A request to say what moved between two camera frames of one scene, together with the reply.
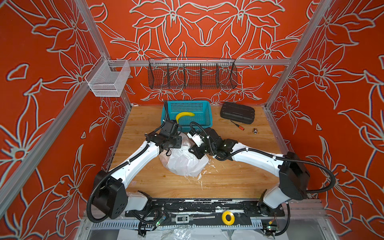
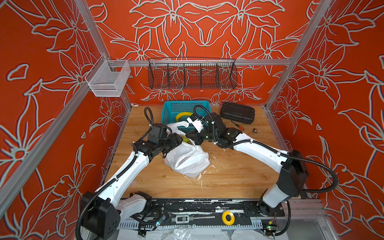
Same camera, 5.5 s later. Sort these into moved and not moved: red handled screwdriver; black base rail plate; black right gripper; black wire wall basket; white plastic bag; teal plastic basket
Moved: white plastic bag; black right gripper
Not moved: red handled screwdriver; black base rail plate; teal plastic basket; black wire wall basket
